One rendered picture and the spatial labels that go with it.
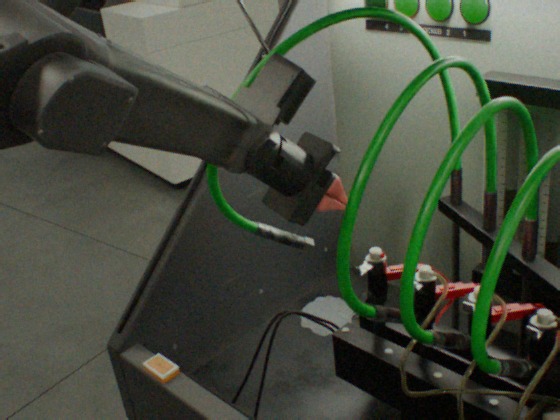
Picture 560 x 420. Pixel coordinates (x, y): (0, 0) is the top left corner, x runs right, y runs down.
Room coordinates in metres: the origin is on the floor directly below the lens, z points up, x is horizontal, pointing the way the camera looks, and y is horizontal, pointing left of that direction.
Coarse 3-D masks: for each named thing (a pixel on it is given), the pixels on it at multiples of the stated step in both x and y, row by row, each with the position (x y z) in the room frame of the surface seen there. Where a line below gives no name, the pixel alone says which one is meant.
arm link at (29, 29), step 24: (0, 0) 0.30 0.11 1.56; (0, 24) 0.29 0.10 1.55; (24, 24) 0.29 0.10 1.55; (48, 24) 0.30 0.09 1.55; (0, 48) 0.27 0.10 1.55; (24, 48) 0.28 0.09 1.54; (48, 48) 0.29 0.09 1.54; (72, 48) 0.30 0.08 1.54; (0, 72) 0.27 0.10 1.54; (24, 72) 0.28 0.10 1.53; (0, 96) 0.27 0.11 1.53; (0, 120) 0.28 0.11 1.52; (0, 144) 0.28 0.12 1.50; (24, 144) 0.30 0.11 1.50
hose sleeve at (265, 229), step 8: (264, 224) 0.82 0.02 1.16; (256, 232) 0.81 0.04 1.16; (264, 232) 0.81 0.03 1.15; (272, 232) 0.82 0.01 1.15; (280, 232) 0.82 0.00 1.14; (288, 232) 0.83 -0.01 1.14; (272, 240) 0.82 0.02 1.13; (280, 240) 0.82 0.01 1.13; (288, 240) 0.82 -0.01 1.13; (296, 240) 0.83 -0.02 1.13; (304, 240) 0.84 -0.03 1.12
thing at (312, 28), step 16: (336, 16) 0.86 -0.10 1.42; (352, 16) 0.87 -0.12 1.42; (368, 16) 0.88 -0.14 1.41; (384, 16) 0.88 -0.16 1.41; (400, 16) 0.89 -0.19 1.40; (304, 32) 0.84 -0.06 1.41; (416, 32) 0.90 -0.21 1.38; (288, 48) 0.84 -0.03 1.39; (432, 48) 0.91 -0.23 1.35; (448, 80) 0.91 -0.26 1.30; (448, 96) 0.92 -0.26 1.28; (448, 112) 0.92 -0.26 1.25; (208, 176) 0.80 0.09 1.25; (224, 208) 0.80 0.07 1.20; (240, 224) 0.80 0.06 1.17; (256, 224) 0.81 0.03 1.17
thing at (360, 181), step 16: (432, 64) 0.75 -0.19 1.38; (448, 64) 0.76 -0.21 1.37; (464, 64) 0.78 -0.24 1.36; (416, 80) 0.72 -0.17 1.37; (480, 80) 0.81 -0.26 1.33; (400, 96) 0.71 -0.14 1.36; (480, 96) 0.82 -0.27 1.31; (400, 112) 0.70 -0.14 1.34; (384, 128) 0.68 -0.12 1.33; (368, 160) 0.66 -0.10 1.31; (368, 176) 0.66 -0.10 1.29; (352, 192) 0.65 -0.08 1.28; (496, 192) 0.84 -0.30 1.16; (352, 208) 0.64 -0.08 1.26; (496, 208) 0.84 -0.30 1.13; (352, 224) 0.64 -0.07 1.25; (352, 288) 0.63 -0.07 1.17; (352, 304) 0.63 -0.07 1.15; (384, 320) 0.67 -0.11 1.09; (400, 320) 0.68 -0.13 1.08
